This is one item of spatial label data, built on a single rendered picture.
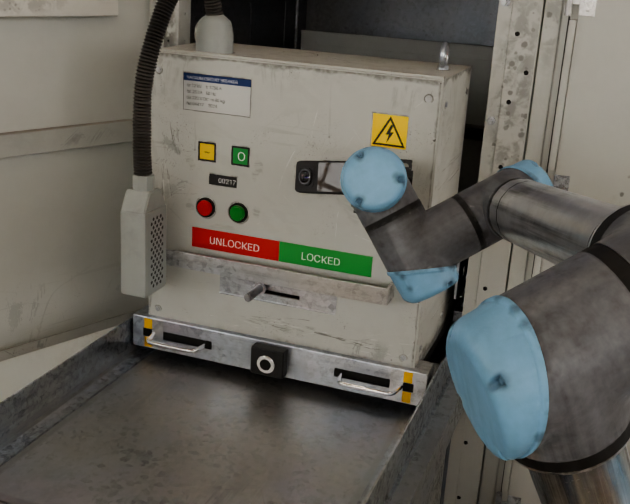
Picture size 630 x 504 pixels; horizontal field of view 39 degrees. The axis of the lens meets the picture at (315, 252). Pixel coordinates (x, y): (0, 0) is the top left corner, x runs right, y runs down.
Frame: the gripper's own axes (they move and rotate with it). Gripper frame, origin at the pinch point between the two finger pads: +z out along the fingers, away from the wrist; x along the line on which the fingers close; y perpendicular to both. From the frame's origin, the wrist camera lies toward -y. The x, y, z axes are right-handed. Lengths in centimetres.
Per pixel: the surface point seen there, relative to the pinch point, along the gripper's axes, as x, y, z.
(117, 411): -39, -36, 0
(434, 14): 45, 13, 91
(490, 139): 9.3, 20.9, 15.0
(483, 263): -12.0, 22.2, 19.9
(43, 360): -43, -67, 51
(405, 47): 35, 7, 78
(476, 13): 46, 23, 88
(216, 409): -38.0, -20.5, 3.1
